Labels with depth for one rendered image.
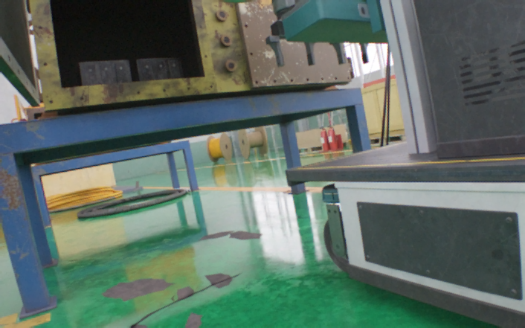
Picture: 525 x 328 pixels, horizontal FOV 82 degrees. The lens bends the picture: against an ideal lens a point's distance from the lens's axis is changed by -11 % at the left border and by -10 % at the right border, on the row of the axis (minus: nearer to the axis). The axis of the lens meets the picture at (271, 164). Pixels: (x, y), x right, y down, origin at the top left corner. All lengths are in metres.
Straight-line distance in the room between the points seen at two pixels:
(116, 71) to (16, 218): 0.70
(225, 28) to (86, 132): 0.73
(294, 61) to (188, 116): 0.60
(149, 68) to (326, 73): 0.88
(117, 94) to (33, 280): 0.70
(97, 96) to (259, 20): 0.79
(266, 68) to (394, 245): 1.08
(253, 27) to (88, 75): 0.74
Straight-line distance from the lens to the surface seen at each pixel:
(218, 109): 1.46
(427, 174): 0.62
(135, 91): 1.33
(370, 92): 6.81
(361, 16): 0.90
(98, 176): 7.18
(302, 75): 1.68
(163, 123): 1.36
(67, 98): 1.29
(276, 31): 1.19
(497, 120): 0.63
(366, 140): 2.02
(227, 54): 1.51
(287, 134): 2.49
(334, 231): 0.95
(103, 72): 1.54
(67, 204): 5.65
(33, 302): 1.35
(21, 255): 1.32
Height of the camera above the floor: 0.41
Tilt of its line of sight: 4 degrees down
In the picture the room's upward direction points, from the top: 10 degrees counter-clockwise
